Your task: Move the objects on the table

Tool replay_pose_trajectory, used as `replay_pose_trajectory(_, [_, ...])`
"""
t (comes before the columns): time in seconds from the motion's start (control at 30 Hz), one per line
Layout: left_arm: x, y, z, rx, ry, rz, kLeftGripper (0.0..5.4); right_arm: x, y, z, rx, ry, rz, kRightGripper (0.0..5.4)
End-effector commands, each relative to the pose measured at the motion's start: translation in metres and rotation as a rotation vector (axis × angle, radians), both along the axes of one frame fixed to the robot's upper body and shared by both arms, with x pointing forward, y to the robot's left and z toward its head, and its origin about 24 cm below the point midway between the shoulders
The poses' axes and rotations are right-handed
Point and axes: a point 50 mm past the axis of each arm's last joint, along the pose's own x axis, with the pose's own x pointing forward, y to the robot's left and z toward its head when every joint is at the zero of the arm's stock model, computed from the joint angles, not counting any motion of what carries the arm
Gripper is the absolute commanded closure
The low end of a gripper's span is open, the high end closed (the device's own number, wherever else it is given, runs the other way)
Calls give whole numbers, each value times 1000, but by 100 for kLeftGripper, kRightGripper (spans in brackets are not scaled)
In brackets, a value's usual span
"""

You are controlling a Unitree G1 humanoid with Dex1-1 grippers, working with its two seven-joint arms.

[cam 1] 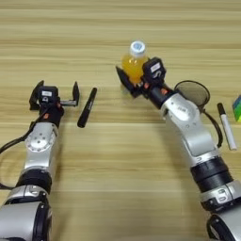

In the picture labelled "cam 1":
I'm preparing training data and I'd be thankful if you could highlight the white marker with black cap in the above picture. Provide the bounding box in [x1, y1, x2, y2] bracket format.
[217, 102, 238, 152]

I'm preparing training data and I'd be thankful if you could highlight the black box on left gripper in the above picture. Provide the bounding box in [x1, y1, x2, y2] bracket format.
[38, 86, 60, 104]

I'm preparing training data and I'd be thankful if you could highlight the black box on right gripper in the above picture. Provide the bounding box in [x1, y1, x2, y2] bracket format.
[141, 56, 168, 87]

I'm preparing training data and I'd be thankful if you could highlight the black marker pen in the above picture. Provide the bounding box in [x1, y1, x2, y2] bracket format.
[76, 87, 98, 129]

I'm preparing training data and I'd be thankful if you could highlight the orange juice bottle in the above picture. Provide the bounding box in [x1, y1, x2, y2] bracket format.
[121, 40, 151, 88]

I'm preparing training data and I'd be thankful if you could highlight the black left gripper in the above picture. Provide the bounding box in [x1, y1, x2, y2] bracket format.
[28, 79, 80, 125]

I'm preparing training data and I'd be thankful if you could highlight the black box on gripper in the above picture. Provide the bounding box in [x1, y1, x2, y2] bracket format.
[38, 86, 60, 104]
[141, 56, 168, 87]

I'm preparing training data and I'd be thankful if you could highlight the colourful puzzle cube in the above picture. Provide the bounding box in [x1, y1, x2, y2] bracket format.
[232, 94, 241, 123]

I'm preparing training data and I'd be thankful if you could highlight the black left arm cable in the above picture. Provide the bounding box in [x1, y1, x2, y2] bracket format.
[0, 107, 48, 191]

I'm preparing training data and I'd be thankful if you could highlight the black mesh pen cup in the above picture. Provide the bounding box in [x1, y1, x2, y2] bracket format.
[173, 79, 211, 109]

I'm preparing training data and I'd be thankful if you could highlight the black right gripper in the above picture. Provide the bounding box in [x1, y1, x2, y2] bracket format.
[116, 65, 175, 109]

